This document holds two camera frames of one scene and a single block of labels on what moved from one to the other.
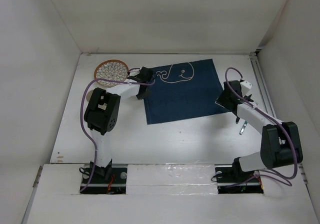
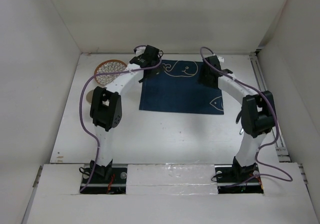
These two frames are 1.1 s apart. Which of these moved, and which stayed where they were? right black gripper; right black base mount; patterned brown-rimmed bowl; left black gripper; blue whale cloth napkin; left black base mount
Moved: blue whale cloth napkin; right black gripper; left black gripper
Stayed: right black base mount; left black base mount; patterned brown-rimmed bowl
